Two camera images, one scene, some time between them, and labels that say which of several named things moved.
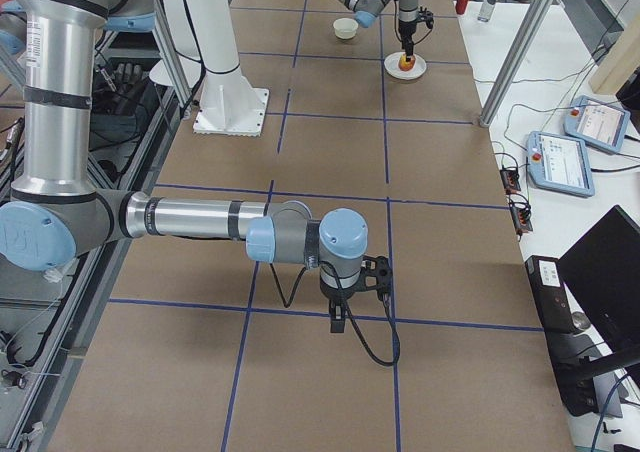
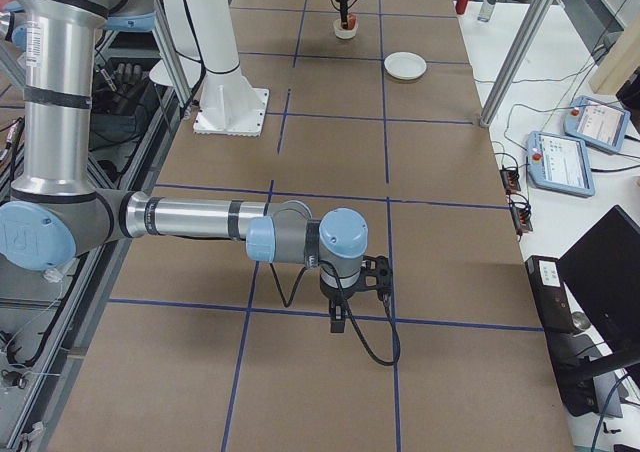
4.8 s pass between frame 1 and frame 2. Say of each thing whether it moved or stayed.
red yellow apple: moved
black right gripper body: stayed
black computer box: stayed
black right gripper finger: stayed
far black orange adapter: stayed
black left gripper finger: moved
